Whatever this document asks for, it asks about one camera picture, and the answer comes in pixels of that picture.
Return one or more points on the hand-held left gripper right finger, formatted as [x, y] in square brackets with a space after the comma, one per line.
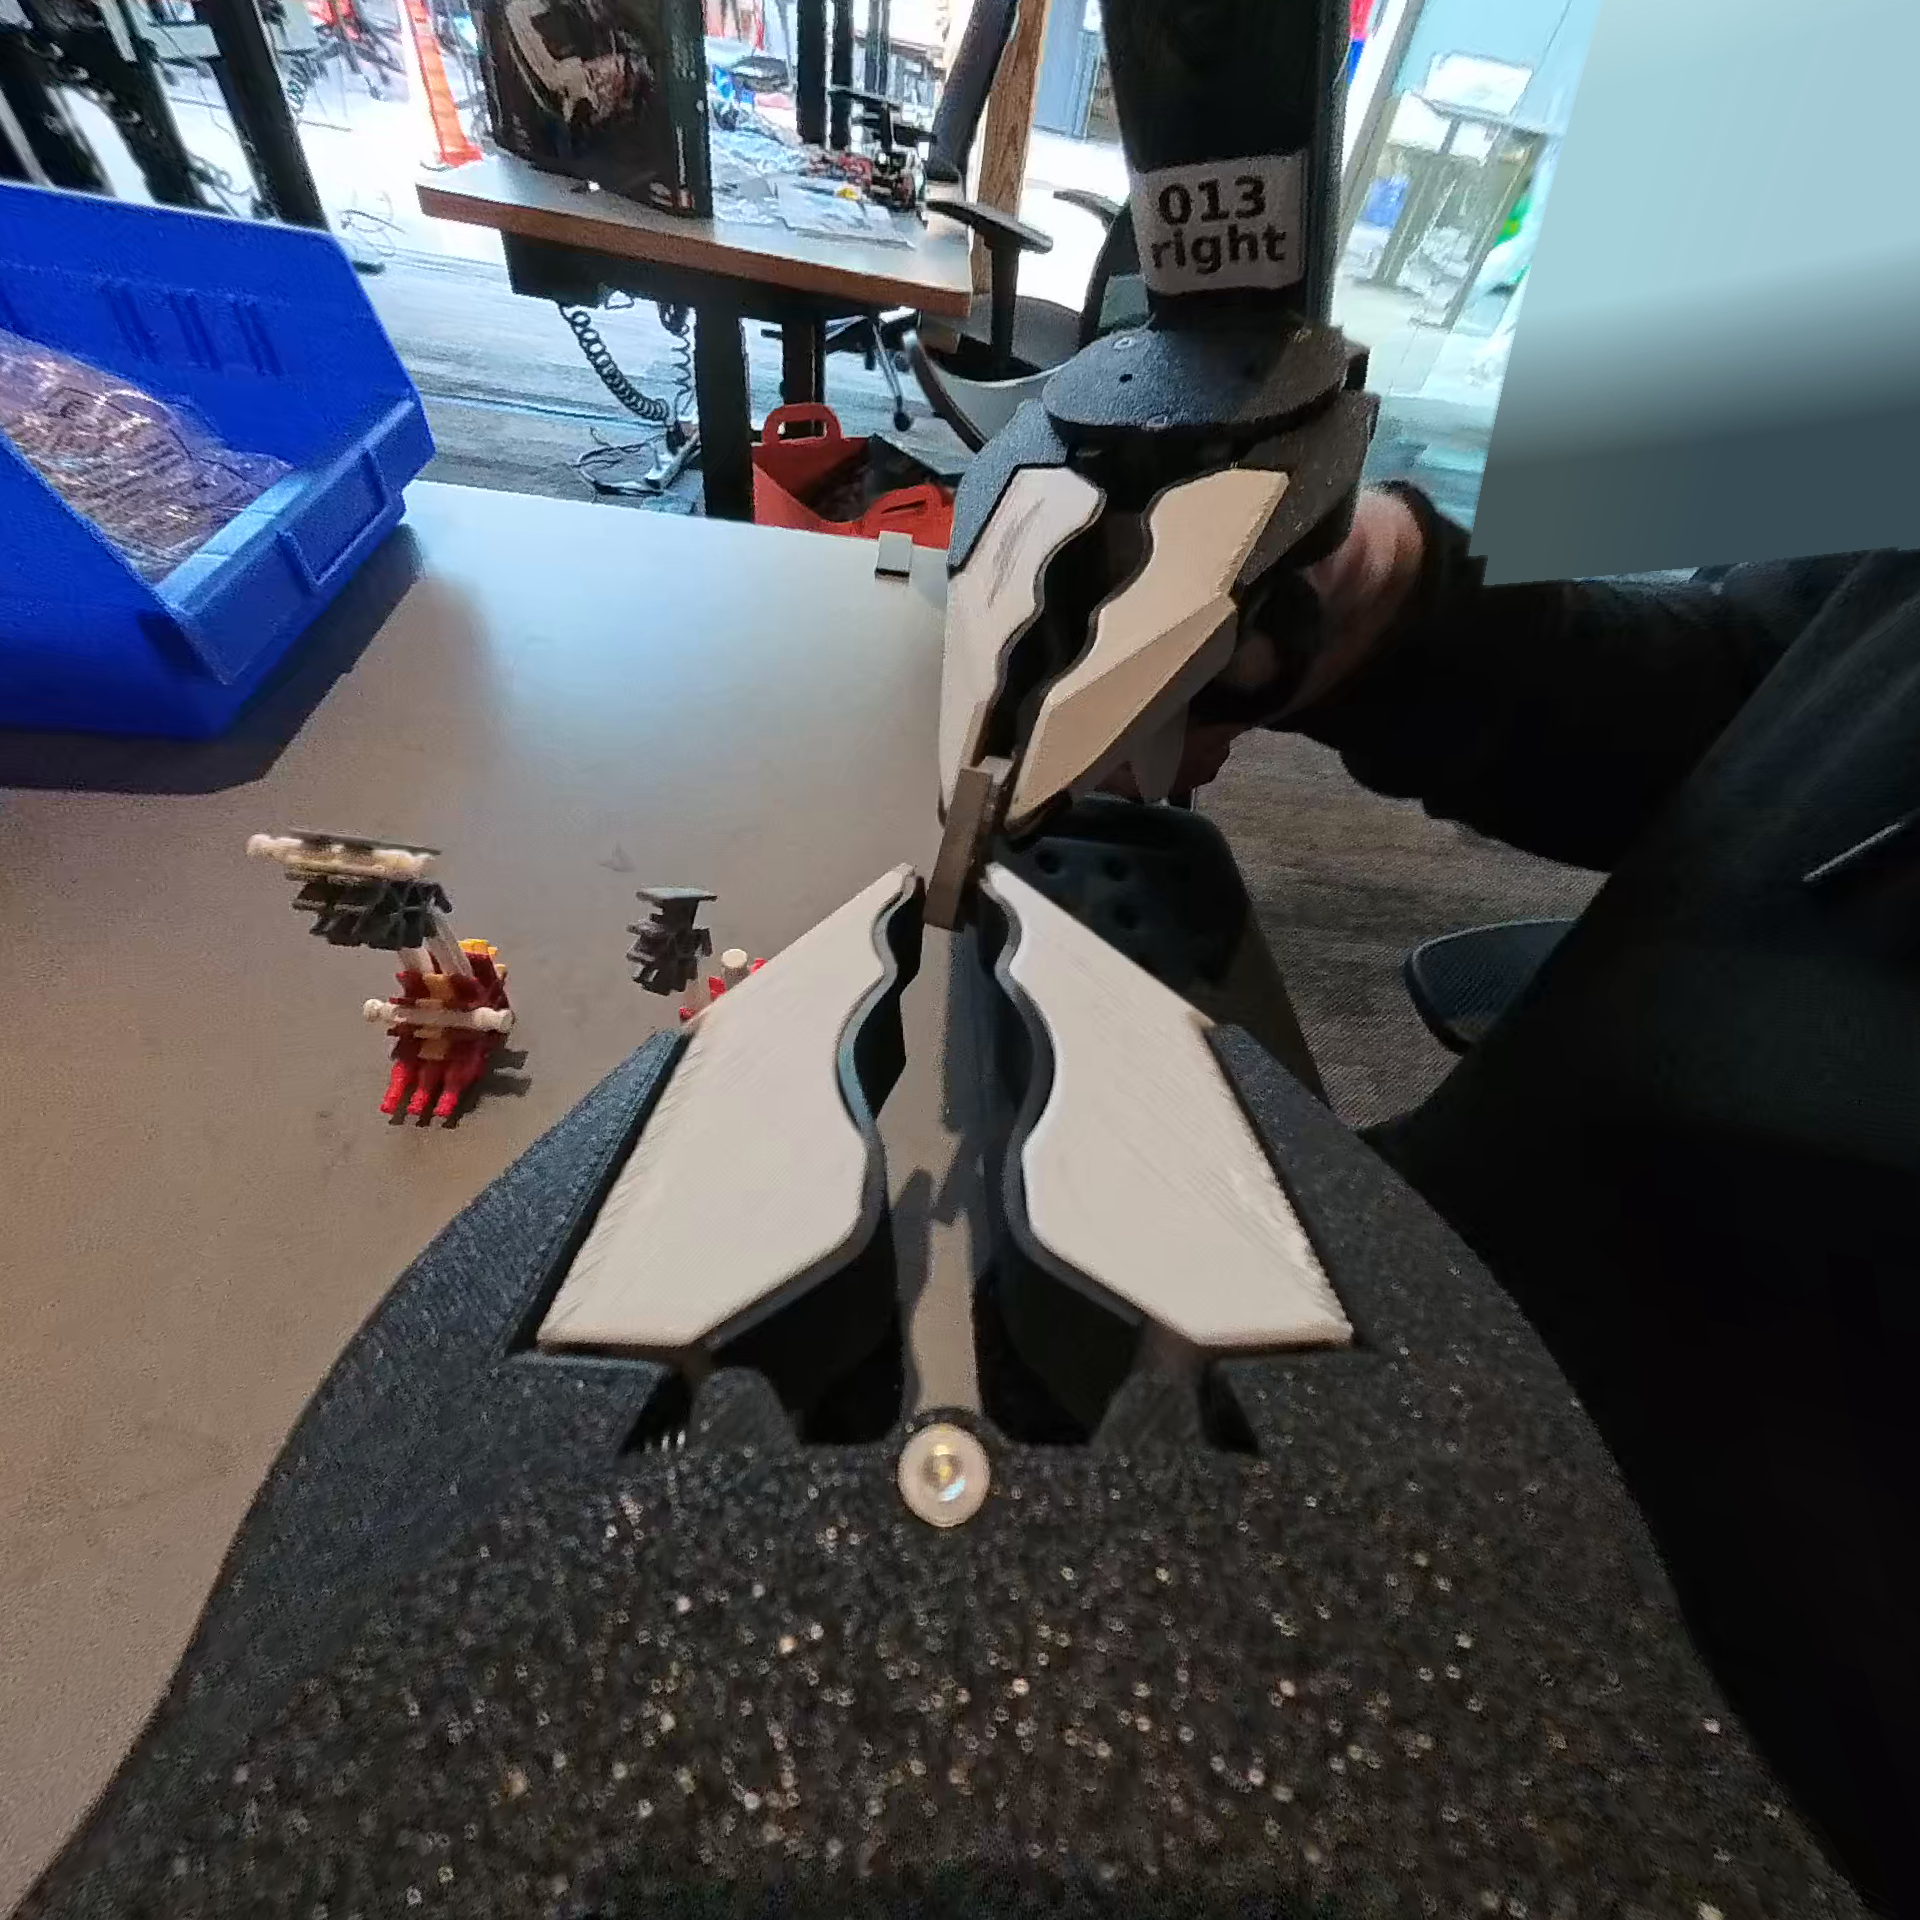
[1171, 1186]

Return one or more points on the black dimpled plastic panel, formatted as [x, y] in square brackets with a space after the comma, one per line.
[1142, 915]

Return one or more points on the orange traffic cone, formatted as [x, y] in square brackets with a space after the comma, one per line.
[447, 92]

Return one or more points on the grey snowflake connector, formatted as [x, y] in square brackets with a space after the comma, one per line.
[967, 840]
[671, 938]

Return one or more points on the blue plastic bin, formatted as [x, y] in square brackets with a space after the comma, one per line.
[226, 600]

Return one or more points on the dark printed box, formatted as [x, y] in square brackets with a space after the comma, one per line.
[600, 92]

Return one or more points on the black mesh office chair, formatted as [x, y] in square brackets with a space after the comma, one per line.
[1020, 347]

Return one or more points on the clear plastic bag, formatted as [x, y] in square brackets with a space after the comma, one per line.
[119, 449]

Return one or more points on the black metal rack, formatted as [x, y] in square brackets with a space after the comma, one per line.
[136, 107]

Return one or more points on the red tote bag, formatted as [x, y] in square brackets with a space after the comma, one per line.
[812, 472]

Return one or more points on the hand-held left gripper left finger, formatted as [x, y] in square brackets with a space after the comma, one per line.
[736, 1186]

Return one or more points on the grey-topped red yellow toy assembly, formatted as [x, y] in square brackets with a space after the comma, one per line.
[422, 976]

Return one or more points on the person's right hand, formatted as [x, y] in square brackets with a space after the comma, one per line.
[1373, 586]

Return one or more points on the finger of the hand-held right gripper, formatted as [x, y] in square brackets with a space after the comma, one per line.
[1171, 600]
[1014, 586]

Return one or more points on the small grey clip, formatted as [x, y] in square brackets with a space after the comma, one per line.
[892, 556]

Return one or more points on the wooden desk with black legs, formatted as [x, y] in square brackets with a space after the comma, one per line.
[647, 240]

